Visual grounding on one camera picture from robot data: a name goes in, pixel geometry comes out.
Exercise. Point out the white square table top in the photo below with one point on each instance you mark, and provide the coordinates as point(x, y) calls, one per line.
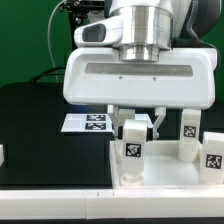
point(162, 167)

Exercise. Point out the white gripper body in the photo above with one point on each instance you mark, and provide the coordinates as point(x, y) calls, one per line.
point(181, 78)

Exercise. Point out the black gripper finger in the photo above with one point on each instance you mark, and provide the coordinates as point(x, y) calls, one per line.
point(115, 117)
point(156, 123)

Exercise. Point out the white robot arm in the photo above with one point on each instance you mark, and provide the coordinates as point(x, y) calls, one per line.
point(145, 53)

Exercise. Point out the white fence bar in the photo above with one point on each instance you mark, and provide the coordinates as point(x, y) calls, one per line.
point(1, 155)
point(109, 204)

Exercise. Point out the white front fence bar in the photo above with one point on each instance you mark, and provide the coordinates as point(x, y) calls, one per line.
point(109, 204)

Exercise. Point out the white left fence bar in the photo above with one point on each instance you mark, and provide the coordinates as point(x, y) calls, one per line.
point(1, 155)

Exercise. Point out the white marker tag sheet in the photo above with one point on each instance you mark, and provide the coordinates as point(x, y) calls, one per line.
point(80, 123)

